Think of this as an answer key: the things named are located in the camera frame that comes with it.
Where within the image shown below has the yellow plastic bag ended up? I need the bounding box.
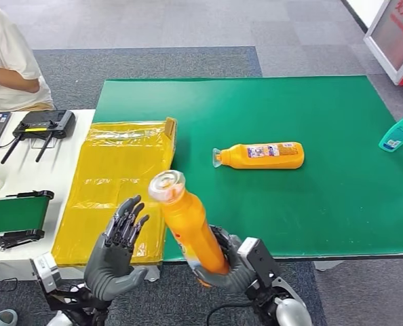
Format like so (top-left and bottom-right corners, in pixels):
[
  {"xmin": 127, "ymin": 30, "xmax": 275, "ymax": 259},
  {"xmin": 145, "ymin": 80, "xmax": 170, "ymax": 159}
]
[{"xmin": 51, "ymin": 117, "xmax": 178, "ymax": 267}]

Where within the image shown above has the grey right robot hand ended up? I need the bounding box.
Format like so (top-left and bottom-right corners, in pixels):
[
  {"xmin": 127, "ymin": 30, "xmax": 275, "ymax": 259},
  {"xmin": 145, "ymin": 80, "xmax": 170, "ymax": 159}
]
[{"xmin": 192, "ymin": 225, "xmax": 257, "ymax": 295}]

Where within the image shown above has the orange bottle with clear cap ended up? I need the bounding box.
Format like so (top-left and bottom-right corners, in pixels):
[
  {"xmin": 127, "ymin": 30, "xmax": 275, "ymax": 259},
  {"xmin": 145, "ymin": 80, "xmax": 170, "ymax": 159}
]
[
  {"xmin": 148, "ymin": 169, "xmax": 231, "ymax": 288},
  {"xmin": 212, "ymin": 141, "xmax": 306, "ymax": 170}
]

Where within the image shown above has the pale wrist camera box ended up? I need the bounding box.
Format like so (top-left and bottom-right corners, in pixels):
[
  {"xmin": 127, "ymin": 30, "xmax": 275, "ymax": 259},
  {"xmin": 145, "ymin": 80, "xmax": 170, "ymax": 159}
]
[
  {"xmin": 30, "ymin": 251, "xmax": 62, "ymax": 294},
  {"xmin": 237, "ymin": 237, "xmax": 281, "ymax": 289}
]

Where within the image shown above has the green table mat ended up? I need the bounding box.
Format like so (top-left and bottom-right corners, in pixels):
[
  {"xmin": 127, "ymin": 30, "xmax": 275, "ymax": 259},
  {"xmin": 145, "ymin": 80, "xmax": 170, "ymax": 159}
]
[{"xmin": 92, "ymin": 75, "xmax": 403, "ymax": 263}]

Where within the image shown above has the teal plastic bottle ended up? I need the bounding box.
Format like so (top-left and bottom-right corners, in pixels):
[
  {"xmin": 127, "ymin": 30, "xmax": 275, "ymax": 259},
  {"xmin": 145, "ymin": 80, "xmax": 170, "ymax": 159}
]
[{"xmin": 378, "ymin": 110, "xmax": 403, "ymax": 153}]

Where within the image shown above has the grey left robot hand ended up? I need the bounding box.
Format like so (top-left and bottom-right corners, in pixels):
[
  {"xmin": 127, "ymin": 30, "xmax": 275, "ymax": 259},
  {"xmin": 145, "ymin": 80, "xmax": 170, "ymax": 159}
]
[{"xmin": 83, "ymin": 194, "xmax": 150, "ymax": 302}]

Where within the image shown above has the small green belt conveyor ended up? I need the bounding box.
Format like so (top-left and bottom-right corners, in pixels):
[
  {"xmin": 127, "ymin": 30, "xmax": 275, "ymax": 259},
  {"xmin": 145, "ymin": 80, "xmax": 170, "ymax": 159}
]
[{"xmin": 0, "ymin": 190, "xmax": 55, "ymax": 251}]

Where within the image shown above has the black remote controller with antennas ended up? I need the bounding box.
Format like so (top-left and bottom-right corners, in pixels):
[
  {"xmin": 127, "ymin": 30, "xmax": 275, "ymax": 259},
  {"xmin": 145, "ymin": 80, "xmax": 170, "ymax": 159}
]
[{"xmin": 0, "ymin": 109, "xmax": 76, "ymax": 165}]

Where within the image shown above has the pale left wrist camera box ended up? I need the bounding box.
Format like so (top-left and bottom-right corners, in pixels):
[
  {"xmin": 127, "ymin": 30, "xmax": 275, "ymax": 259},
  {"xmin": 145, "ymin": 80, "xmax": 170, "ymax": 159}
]
[{"xmin": 30, "ymin": 251, "xmax": 62, "ymax": 294}]

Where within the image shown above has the seated person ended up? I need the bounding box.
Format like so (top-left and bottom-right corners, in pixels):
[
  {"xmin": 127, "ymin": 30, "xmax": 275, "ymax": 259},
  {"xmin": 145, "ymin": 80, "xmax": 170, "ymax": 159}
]
[{"xmin": 0, "ymin": 0, "xmax": 55, "ymax": 113}]

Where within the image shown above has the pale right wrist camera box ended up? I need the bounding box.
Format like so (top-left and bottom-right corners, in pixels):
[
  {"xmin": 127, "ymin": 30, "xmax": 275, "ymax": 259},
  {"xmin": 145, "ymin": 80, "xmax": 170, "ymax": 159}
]
[{"xmin": 237, "ymin": 237, "xmax": 281, "ymax": 289}]

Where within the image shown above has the pale slipper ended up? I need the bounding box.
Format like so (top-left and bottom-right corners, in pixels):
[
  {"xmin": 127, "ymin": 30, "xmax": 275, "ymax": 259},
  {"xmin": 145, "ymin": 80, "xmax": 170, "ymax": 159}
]
[{"xmin": 0, "ymin": 309, "xmax": 18, "ymax": 326}]

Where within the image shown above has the red and white sign board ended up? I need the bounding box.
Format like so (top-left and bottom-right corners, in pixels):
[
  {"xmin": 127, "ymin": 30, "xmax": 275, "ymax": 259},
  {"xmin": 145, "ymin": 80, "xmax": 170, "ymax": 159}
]
[{"xmin": 364, "ymin": 0, "xmax": 403, "ymax": 86}]

